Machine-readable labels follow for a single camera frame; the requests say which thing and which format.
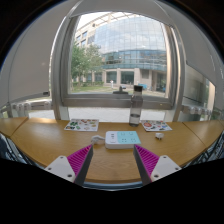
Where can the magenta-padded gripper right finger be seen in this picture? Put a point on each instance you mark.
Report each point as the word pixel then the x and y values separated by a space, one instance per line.
pixel 163 166

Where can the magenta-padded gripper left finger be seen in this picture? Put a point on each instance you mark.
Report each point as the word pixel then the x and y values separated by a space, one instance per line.
pixel 63 166

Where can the sticker sheet with red disc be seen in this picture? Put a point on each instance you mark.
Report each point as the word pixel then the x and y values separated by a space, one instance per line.
pixel 156 125

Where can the sticker sheet with food stickers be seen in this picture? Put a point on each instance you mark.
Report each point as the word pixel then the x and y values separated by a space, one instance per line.
pixel 81 125

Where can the white and teal power strip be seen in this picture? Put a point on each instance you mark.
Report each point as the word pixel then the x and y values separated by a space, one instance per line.
pixel 122 139

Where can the clear bottle with black cap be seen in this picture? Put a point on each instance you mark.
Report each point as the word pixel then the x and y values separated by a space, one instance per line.
pixel 136 108

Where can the green tree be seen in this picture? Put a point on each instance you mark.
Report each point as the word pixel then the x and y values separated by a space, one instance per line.
pixel 83 63

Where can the glass-fronted building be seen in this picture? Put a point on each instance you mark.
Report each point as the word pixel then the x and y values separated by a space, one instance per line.
pixel 133 40

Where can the white ribbed wall rail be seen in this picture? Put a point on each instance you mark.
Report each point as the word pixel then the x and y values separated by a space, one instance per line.
pixel 30 105
pixel 196 110

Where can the grey window frame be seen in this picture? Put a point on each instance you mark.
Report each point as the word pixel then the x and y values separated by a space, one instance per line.
pixel 93 100

